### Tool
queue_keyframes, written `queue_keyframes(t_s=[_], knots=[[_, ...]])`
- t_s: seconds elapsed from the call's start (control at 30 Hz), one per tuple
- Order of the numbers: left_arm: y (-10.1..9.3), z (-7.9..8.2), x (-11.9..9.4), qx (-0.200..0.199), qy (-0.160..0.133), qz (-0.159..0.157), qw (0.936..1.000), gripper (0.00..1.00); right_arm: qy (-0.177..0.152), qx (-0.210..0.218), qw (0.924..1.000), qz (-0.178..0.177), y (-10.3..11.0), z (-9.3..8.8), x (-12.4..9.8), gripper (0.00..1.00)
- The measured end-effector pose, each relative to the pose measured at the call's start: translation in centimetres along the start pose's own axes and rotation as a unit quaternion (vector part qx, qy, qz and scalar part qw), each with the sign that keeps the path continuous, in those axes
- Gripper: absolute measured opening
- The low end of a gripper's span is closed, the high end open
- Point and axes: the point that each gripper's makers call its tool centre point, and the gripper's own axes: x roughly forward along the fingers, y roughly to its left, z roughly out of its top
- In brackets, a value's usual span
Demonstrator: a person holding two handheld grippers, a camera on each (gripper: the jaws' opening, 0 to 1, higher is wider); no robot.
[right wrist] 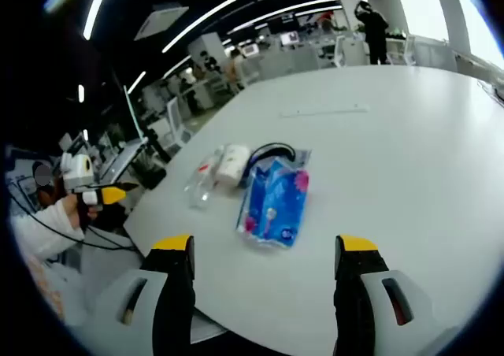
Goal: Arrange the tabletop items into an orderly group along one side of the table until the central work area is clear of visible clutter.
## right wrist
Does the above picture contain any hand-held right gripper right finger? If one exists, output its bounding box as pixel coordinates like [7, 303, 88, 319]
[333, 234, 434, 356]

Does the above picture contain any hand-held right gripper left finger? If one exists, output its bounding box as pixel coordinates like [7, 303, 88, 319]
[84, 234, 197, 356]

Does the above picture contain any clear plastic bottle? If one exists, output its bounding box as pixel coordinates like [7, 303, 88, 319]
[183, 146, 226, 210]

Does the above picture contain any white tissue roll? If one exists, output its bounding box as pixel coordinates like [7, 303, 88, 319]
[215, 143, 253, 188]

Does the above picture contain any blue plastic bag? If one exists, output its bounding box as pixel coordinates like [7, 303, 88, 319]
[235, 157, 311, 251]

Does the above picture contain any black loop strap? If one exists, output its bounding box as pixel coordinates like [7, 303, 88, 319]
[240, 142, 297, 184]

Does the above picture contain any person's left hand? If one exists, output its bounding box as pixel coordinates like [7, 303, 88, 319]
[58, 193, 99, 232]

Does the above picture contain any white office chair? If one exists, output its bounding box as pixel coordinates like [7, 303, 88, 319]
[164, 95, 195, 146]

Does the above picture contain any white table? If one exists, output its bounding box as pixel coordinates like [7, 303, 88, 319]
[124, 64, 504, 356]

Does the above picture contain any ceiling air unit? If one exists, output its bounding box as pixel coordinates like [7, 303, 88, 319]
[133, 4, 191, 42]

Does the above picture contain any white power strip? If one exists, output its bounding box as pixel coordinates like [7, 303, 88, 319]
[280, 103, 371, 118]

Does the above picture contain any black cable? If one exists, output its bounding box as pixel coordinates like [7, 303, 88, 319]
[10, 196, 139, 251]

